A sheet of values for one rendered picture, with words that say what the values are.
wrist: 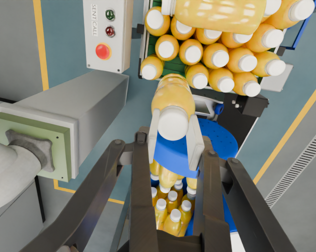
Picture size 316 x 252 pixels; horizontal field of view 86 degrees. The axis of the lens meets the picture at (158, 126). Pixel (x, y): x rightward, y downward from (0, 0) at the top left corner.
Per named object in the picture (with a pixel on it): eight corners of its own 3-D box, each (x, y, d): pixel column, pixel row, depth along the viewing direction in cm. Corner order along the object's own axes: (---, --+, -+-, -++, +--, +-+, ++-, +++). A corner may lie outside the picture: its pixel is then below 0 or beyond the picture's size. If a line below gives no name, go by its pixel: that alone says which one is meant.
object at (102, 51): (97, 57, 46) (95, 58, 45) (96, 43, 44) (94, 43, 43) (110, 59, 46) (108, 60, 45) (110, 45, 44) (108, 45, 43)
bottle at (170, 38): (168, 30, 58) (166, 27, 42) (182, 46, 60) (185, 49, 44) (154, 46, 61) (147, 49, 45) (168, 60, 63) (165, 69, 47)
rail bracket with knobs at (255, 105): (227, 103, 69) (235, 114, 60) (234, 86, 66) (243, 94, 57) (251, 107, 69) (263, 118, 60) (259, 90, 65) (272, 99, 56)
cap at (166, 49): (166, 37, 43) (166, 37, 42) (176, 49, 44) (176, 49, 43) (155, 49, 45) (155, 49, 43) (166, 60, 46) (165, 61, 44)
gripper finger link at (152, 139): (152, 164, 16) (144, 163, 16) (156, 129, 22) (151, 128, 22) (156, 138, 15) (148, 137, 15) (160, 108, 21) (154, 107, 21)
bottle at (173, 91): (194, 90, 39) (210, 126, 22) (170, 108, 41) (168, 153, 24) (176, 65, 37) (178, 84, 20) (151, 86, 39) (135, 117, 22)
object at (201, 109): (178, 103, 68) (179, 115, 57) (179, 97, 67) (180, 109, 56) (203, 107, 68) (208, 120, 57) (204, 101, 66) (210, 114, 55)
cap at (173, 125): (193, 123, 22) (195, 130, 21) (170, 139, 24) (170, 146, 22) (175, 101, 21) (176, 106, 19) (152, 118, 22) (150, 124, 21)
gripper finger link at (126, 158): (143, 170, 14) (108, 165, 14) (149, 138, 19) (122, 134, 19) (145, 156, 14) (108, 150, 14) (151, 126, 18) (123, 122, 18)
